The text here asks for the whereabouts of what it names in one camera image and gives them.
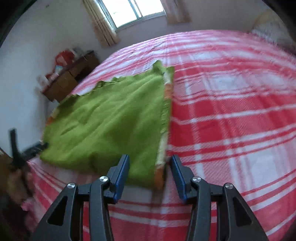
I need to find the green orange striped knit sweater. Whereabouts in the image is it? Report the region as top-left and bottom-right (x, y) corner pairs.
(40, 61), (175, 190)

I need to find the person's left hand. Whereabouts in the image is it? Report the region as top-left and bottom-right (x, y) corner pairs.
(6, 169), (34, 205)

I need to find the red plaid bed sheet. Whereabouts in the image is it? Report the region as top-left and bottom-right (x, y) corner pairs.
(28, 30), (295, 240)

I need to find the brown wooden desk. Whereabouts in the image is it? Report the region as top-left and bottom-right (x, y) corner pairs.
(41, 51), (100, 102)

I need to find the red gift bag on desk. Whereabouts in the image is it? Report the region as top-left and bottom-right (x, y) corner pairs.
(55, 50), (75, 67)

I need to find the beige left curtain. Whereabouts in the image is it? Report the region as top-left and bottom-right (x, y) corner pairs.
(82, 0), (120, 48)

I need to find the beige curtain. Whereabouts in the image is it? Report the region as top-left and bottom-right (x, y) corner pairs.
(161, 0), (191, 24)
(82, 0), (120, 48)

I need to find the grey patterned pillow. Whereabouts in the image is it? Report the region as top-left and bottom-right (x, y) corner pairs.
(251, 22), (295, 52)

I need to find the cream wooden headboard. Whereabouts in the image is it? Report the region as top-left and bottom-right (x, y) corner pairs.
(252, 9), (285, 30)

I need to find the bright window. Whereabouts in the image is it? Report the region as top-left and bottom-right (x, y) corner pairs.
(97, 0), (165, 30)

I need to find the beige right curtain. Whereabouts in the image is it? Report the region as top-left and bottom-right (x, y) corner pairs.
(161, 0), (191, 24)

